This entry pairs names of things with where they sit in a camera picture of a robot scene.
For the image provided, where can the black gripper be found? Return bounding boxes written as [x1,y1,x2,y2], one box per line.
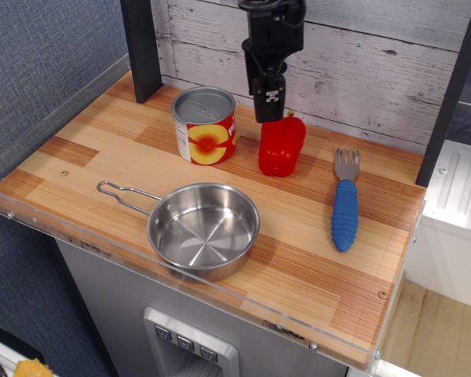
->
[241,3,305,123]

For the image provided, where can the red yellow tin can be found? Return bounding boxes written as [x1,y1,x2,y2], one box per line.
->
[172,86,236,165]

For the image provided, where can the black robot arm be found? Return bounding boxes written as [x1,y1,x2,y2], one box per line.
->
[238,1,306,123]

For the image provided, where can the red bell pepper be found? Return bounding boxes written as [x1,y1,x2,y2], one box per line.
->
[258,111,306,178]

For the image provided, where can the stainless steel saucepan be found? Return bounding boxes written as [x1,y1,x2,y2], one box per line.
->
[97,181,260,281]

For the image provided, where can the clear acrylic edge guard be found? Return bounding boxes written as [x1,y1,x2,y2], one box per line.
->
[0,74,424,369]

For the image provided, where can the white toy sink unit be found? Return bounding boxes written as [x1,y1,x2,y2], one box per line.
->
[403,141,471,306]

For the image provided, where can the grey toy fridge cabinet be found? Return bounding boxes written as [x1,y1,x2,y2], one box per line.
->
[58,241,348,376]

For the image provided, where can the yellow black object corner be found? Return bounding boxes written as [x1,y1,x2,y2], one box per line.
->
[0,328,56,377]

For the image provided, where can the blue handled fork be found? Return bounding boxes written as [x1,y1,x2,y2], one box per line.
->
[330,148,360,252]

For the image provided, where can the dark right shelf post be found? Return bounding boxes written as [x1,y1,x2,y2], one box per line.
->
[415,17,471,188]

